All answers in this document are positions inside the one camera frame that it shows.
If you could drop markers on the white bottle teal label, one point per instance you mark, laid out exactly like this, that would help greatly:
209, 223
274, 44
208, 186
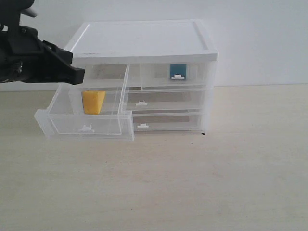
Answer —
182, 72

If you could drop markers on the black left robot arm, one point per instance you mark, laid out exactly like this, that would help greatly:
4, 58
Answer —
10, 12

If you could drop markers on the white plastic drawer cabinet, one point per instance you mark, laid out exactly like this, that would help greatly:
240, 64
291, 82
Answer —
147, 42

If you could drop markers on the bottom wide clear drawer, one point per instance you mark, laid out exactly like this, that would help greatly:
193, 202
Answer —
169, 122

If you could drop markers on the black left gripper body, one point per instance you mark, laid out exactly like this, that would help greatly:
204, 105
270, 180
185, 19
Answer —
21, 56

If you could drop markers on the yellow sponge wedge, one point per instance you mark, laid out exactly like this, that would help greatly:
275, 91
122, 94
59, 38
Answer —
93, 101

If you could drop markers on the wide clear drawer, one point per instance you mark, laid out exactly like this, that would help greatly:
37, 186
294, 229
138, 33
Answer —
179, 100
169, 122

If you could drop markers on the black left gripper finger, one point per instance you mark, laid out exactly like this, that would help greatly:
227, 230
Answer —
55, 56
57, 71

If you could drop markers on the middle wide clear drawer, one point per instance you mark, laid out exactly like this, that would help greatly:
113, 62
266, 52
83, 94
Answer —
179, 100

